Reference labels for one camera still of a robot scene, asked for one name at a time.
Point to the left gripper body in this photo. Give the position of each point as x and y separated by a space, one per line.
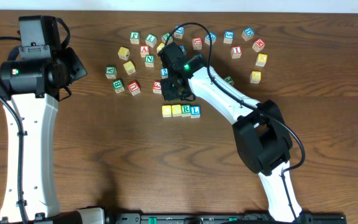
74 66

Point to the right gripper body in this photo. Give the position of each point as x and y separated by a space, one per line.
173 88

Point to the yellow O block moved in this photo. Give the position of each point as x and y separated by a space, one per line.
176 110

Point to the yellow C block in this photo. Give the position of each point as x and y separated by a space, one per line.
166 111

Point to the green R block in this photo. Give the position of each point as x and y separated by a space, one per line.
186 110

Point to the blue l block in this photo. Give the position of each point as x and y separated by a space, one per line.
195 111
179 33

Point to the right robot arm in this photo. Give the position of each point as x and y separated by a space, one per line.
263 140

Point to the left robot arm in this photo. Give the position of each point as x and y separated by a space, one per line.
30 84

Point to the blue 2 block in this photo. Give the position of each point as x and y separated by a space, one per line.
164 73

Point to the green N block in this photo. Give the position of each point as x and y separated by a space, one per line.
149 60

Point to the red U block bottom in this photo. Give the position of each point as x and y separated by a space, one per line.
134 88

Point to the red u block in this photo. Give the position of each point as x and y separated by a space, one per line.
134 88
197 43

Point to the green V block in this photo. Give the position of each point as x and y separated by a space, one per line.
111 72

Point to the blue T block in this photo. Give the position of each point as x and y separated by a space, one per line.
198 55

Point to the blue P block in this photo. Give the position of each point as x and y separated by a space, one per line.
183 49

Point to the yellow plain block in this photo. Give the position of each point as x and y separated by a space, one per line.
160 47

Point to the yellow S block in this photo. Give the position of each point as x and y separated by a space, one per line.
129 67

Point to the green B block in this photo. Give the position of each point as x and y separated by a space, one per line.
118 86

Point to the red A block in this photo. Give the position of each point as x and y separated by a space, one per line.
144 50

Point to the green Z block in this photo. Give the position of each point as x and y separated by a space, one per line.
167 38

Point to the red U block top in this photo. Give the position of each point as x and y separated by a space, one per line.
197 43

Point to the green 7 block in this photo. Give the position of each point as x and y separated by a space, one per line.
151 40

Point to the yellow K block left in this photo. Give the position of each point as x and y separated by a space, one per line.
124 53

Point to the yellow k block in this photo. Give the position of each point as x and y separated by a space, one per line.
261 60
124 53

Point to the blue L block top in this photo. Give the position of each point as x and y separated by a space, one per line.
179 33

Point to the green J block right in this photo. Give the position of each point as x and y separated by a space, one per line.
229 80

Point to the green j block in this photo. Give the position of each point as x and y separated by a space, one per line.
229 80
135 37

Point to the green J block top left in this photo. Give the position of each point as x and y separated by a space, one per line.
135 37

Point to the blue D block left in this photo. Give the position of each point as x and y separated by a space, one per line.
210 38

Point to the blue d block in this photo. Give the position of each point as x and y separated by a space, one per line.
248 33
210 38

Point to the red I block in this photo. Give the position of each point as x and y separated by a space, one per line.
236 52

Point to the blue 5 block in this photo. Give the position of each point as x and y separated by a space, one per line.
228 37

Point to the yellow G block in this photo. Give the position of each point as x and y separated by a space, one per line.
255 77

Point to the blue D block right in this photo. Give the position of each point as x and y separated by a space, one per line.
248 33

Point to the yellow K block right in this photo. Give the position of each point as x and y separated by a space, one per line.
261 60

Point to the red M block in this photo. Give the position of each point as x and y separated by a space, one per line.
258 45

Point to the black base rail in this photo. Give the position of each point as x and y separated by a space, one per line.
136 218

